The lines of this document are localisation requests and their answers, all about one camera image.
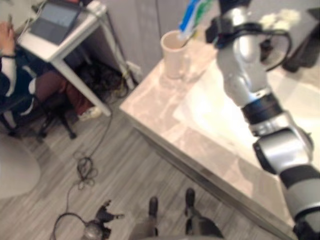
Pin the black box-shaped object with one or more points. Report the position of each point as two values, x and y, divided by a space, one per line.
305 42

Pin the robot right leg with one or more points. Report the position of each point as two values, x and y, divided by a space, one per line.
197 220

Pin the cream ceramic cup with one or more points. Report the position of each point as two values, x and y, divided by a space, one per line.
173 58

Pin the grey laptop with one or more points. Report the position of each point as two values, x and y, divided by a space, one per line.
53 21

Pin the white sink basin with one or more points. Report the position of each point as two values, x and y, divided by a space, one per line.
215 110

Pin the white crumpled towel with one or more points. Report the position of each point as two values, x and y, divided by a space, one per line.
280 17

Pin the robot leg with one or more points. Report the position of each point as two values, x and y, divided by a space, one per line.
197 220
151 220

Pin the white desk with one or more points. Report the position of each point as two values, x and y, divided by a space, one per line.
75 32

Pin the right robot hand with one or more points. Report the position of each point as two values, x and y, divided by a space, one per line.
230 5

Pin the robot left leg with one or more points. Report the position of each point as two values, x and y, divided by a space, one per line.
151 220

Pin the person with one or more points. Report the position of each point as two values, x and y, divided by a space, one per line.
22 80

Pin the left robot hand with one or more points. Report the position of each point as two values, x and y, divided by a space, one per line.
106 214

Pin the beige marble sink counter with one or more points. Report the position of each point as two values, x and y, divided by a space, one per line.
175 117

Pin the black office chair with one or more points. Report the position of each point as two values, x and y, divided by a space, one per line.
50 117

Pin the dark toothbrush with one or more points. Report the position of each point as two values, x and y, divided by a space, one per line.
191 37

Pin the white round seat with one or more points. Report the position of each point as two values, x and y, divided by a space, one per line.
15 170

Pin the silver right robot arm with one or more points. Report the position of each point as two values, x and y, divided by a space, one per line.
250 75

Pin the blue white green toothpaste tube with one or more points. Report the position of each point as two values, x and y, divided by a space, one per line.
193 17

